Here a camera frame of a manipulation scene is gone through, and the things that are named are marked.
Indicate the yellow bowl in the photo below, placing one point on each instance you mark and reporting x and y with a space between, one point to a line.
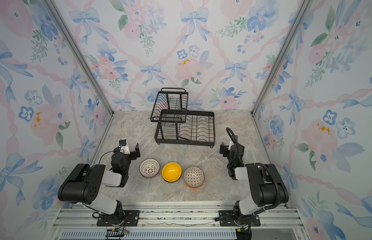
171 172

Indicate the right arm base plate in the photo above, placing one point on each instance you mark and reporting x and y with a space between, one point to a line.
228 219

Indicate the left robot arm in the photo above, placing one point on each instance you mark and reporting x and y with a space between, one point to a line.
84 182

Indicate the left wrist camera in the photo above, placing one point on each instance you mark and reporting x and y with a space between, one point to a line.
123 147

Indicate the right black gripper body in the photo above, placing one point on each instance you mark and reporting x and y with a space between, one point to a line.
224 150

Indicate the black wire dish rack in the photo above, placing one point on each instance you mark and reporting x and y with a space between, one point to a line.
176 124

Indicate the white red patterned bowl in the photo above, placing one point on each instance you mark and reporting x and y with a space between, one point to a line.
149 168

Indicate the aluminium corner post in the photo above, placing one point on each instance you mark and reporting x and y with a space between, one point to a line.
301 13
79 57

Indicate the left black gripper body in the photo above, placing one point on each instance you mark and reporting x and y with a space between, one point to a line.
134 152

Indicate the orange dotted patterned bowl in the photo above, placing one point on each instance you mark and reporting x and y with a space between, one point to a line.
194 177

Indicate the right aluminium corner post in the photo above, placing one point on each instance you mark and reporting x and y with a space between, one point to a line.
301 13

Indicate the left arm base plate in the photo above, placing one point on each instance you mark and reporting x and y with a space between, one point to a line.
127 218

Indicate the left aluminium corner post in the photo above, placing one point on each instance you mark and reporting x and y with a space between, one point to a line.
79 57

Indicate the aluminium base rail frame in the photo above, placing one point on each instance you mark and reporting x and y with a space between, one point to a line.
180 221

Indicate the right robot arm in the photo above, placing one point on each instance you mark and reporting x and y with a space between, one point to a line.
267 189

